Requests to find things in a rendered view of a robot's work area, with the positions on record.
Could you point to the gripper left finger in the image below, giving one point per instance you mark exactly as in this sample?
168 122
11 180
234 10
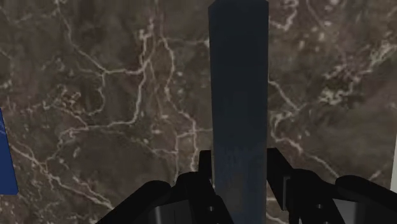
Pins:
186 198

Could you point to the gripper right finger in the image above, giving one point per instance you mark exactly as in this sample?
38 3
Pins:
313 195

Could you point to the dark blue slab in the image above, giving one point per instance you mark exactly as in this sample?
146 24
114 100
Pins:
239 111

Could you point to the white object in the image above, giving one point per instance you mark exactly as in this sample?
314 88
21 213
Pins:
394 173

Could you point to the bright blue flat object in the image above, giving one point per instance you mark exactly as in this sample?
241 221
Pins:
6 161

